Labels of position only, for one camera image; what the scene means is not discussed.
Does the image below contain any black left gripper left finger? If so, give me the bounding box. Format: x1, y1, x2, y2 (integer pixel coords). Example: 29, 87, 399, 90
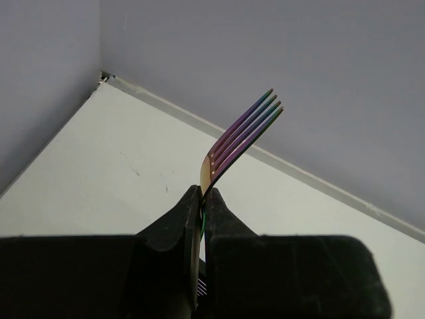
1, 185, 201, 318

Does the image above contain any iridescent rainbow fork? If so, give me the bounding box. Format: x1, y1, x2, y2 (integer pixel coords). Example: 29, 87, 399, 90
195, 88, 285, 298

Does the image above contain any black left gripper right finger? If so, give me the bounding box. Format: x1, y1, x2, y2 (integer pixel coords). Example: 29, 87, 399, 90
205, 189, 392, 318

